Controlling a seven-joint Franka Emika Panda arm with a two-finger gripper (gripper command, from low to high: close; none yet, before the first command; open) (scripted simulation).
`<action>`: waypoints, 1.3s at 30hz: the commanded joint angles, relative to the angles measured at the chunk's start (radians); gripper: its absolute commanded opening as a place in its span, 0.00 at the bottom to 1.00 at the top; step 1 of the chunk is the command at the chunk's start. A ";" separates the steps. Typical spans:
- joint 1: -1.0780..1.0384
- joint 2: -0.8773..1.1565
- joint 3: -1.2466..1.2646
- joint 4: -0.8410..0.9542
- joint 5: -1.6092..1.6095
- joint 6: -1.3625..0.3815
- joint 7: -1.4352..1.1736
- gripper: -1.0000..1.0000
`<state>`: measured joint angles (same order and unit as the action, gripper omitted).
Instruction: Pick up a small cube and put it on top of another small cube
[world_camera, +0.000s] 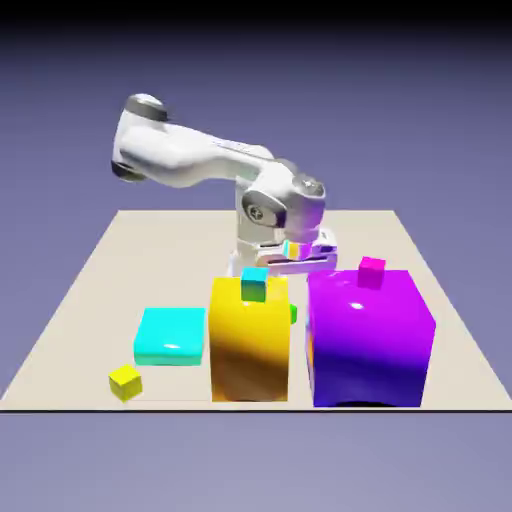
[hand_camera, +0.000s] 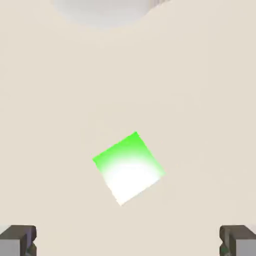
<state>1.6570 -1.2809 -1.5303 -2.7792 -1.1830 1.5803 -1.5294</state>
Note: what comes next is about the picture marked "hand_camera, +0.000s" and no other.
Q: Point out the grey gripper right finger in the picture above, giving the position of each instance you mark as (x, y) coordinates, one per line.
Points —
(240, 240)

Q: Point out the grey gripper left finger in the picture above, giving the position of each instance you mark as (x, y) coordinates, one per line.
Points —
(16, 240)

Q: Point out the small green cube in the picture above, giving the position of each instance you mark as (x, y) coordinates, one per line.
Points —
(128, 168)

